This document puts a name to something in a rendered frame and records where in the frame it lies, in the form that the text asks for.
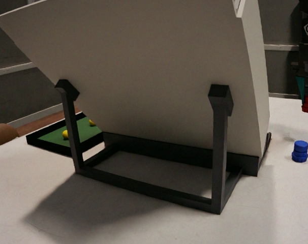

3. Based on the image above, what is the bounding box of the large white panel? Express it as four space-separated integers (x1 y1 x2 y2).
0 0 271 177

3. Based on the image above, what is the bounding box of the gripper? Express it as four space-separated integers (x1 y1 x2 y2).
291 40 308 105

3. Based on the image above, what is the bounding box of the blue plug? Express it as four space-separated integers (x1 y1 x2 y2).
291 140 308 163

